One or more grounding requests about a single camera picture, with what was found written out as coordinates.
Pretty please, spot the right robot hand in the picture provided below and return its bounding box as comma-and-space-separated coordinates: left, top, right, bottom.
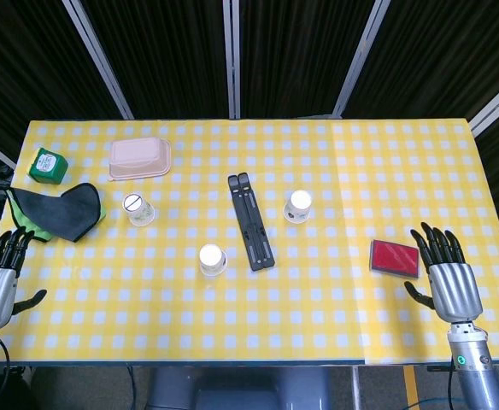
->
404, 221, 484, 325

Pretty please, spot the paper cup with line mark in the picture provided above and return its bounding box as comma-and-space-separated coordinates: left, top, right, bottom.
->
122, 193, 156, 227

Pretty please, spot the white floral paper cup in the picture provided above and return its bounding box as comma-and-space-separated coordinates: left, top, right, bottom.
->
198, 243, 228, 278
282, 190, 313, 225

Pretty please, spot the red flat box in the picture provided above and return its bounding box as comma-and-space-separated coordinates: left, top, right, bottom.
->
368, 238, 422, 281

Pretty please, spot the dark grey green cloth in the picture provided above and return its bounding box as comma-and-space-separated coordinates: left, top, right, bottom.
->
4, 182, 107, 243

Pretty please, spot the metal table leg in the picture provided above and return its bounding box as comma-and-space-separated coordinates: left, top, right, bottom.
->
350, 366, 361, 410

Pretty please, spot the green box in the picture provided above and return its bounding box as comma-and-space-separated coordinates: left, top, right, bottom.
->
26, 147, 70, 185

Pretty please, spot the pink lunch box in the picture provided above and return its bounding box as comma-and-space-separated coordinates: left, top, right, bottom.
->
108, 136, 173, 183

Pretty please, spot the black folding stand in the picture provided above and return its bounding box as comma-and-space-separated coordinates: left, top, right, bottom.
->
226, 173, 277, 273

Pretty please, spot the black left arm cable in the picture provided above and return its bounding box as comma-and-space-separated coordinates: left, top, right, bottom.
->
0, 337, 12, 410

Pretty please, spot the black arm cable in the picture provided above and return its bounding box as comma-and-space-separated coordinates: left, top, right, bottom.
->
0, 337, 12, 410
447, 356, 455, 410

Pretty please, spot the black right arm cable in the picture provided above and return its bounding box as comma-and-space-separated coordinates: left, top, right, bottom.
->
447, 356, 455, 410

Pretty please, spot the cyan cable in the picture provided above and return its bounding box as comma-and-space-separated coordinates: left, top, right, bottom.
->
407, 396, 464, 407

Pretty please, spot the blue cable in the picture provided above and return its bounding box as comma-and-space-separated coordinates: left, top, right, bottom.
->
126, 366, 138, 410

